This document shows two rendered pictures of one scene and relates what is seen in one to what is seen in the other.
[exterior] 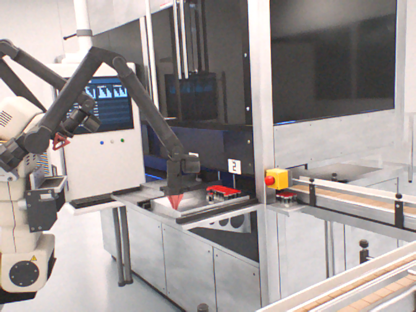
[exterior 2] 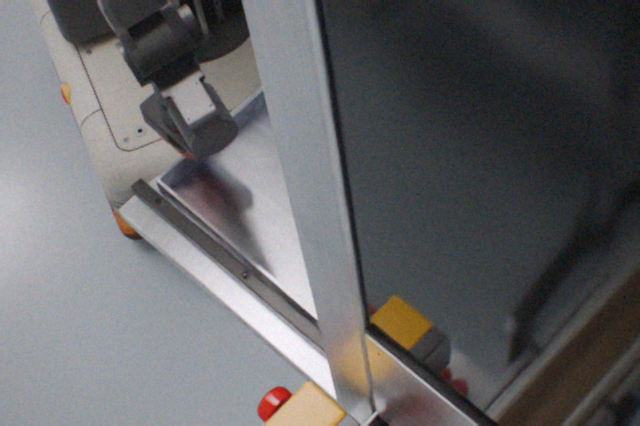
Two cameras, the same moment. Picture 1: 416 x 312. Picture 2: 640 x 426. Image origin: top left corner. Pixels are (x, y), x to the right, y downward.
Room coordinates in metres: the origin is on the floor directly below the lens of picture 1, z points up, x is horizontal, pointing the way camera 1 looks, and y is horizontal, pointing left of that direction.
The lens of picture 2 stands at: (1.70, -0.71, 2.09)
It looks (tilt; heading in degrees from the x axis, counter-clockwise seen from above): 59 degrees down; 88
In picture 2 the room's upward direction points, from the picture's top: 11 degrees counter-clockwise
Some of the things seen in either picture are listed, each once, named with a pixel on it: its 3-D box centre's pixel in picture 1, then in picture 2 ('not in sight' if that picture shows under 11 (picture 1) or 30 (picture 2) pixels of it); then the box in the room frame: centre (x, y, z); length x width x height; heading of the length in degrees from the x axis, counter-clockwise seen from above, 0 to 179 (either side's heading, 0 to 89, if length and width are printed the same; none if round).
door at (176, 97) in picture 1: (169, 66); not in sight; (2.31, 0.15, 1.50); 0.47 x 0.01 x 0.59; 34
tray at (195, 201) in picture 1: (199, 201); (329, 197); (1.75, 0.03, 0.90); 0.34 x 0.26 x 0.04; 123
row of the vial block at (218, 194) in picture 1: (220, 195); not in sight; (1.81, -0.06, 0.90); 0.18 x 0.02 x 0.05; 33
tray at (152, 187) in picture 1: (181, 184); not in sight; (2.10, 0.13, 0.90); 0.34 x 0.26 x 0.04; 124
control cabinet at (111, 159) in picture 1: (95, 127); not in sight; (2.45, 0.62, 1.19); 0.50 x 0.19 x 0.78; 120
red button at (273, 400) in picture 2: (270, 180); (279, 409); (1.65, -0.26, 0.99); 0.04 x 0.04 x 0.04; 34
